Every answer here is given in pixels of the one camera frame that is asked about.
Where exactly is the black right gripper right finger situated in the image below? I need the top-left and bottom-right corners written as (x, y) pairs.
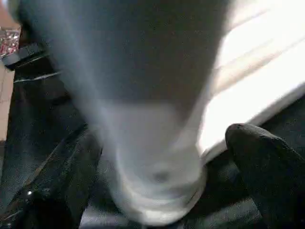
top-left (225, 123), bottom-right (305, 229)

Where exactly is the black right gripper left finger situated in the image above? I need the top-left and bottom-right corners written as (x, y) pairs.
top-left (0, 125), bottom-right (103, 229)

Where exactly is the white plastic table top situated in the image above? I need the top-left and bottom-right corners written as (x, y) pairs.
top-left (196, 0), bottom-right (305, 164)

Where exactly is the white plastic table leg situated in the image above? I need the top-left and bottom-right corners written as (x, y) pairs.
top-left (10, 0), bottom-right (234, 226)

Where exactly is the black work mat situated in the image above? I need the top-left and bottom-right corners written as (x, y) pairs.
top-left (0, 43), bottom-right (305, 229)

